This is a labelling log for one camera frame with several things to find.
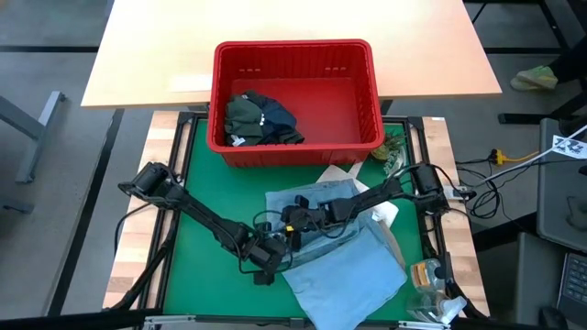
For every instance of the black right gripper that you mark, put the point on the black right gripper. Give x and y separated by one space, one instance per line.
307 217

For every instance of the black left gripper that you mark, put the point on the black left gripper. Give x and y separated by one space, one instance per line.
268 252

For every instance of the light blue denim shirt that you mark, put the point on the light blue denim shirt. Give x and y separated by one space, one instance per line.
348 284

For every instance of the beige garment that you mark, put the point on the beige garment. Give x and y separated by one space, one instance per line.
395 249

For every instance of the dark green garment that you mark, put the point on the dark green garment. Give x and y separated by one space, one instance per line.
243 121

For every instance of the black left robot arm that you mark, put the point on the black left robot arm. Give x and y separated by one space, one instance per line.
206 220

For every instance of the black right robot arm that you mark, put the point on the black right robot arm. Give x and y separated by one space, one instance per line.
367 198

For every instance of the red plastic laundry bin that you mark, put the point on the red plastic laundry bin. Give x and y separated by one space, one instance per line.
330 105

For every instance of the white printed tote bag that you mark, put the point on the white printed tote bag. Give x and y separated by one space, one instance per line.
339 174

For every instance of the navy garment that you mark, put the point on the navy garment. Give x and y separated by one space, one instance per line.
280 117

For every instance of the artificial succulent plant pot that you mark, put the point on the artificial succulent plant pot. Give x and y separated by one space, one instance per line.
387 149

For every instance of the clear bottle orange label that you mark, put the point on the clear bottle orange label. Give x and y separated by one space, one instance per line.
426 275

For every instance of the clear spray bottle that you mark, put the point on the clear spray bottle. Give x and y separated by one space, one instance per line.
435 307

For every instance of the white power strip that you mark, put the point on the white power strip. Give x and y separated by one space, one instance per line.
460 192

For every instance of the white desk label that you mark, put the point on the white desk label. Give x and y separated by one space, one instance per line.
188 83

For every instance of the black desk foot bar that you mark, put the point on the black desk foot bar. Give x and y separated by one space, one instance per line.
527 118
82 229

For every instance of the light wooden desk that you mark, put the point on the light wooden desk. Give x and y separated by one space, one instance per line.
183 36

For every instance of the grey metal table leg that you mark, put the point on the grey metal table leg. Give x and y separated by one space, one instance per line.
41 137

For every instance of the grey cabinet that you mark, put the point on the grey cabinet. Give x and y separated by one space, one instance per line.
559 206

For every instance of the person's foot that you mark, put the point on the person's foot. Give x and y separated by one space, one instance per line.
534 79

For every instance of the white printed tag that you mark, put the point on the white printed tag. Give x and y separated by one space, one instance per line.
568 146

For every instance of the dark keypad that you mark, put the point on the dark keypad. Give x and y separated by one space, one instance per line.
575 284

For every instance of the person's leg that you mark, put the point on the person's leg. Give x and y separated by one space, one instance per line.
571 59

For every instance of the black aluminium table frame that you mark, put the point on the black aluminium table frame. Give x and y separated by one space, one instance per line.
161 275

